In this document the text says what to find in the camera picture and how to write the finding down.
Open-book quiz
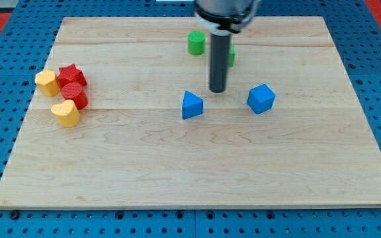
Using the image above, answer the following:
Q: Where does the blue triangle block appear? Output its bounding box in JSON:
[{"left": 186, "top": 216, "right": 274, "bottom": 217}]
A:
[{"left": 181, "top": 91, "right": 204, "bottom": 120}]

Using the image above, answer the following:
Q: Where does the wooden board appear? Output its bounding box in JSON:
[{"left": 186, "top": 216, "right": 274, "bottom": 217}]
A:
[{"left": 0, "top": 17, "right": 381, "bottom": 210}]

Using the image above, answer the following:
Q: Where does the blue cube block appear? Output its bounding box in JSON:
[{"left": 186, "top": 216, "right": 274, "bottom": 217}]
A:
[{"left": 247, "top": 84, "right": 276, "bottom": 114}]

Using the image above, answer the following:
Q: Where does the green block behind rod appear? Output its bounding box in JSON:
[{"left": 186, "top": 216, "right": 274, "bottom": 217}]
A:
[{"left": 228, "top": 44, "right": 235, "bottom": 67}]

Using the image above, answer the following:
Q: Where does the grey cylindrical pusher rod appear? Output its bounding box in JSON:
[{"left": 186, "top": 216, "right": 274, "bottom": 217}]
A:
[{"left": 209, "top": 33, "right": 231, "bottom": 93}]

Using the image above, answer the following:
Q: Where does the green cylinder block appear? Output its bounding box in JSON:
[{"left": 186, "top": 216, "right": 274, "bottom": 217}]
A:
[{"left": 188, "top": 30, "right": 206, "bottom": 56}]

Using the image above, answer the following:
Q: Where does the red cylinder block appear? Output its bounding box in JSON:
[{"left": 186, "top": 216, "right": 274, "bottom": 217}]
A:
[{"left": 62, "top": 83, "right": 88, "bottom": 110}]

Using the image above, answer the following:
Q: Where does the yellow heart block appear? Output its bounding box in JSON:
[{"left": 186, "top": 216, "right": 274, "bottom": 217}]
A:
[{"left": 51, "top": 99, "right": 80, "bottom": 128}]

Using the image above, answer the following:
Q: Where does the red star block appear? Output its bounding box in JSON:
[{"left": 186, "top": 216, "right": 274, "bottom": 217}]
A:
[{"left": 57, "top": 63, "right": 87, "bottom": 88}]

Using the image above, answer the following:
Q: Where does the yellow hexagon block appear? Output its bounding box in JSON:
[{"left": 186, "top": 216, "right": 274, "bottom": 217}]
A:
[{"left": 35, "top": 69, "right": 61, "bottom": 97}]

